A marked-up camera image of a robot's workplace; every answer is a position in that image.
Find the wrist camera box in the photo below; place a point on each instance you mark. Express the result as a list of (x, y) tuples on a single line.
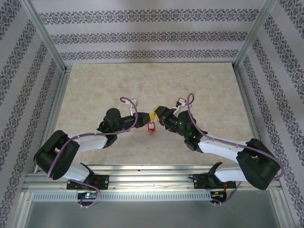
[(135, 102), (177, 109)]

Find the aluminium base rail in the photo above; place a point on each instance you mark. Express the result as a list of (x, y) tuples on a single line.
[(152, 177)]

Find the aluminium frame post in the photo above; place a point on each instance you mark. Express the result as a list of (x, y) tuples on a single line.
[(48, 40), (253, 33)]

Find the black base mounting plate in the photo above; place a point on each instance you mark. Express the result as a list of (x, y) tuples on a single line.
[(103, 182), (199, 181)]

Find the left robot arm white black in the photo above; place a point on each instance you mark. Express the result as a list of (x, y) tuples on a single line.
[(90, 142)]

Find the small controller circuit board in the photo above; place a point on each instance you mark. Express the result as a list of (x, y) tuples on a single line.
[(88, 195), (217, 194)]

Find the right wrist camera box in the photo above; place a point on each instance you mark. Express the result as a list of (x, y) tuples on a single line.
[(177, 109)]

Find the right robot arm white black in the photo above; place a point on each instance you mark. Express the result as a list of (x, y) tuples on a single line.
[(218, 149)]

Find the red padlock with white label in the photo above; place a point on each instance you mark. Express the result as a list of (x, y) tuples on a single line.
[(151, 127), (182, 101)]

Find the aluminium side rail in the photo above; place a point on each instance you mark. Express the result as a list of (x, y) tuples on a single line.
[(57, 99), (246, 99)]

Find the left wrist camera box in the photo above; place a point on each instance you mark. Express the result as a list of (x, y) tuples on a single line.
[(135, 102)]

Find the grey metal panel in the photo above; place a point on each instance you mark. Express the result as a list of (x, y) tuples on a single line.
[(152, 216)]

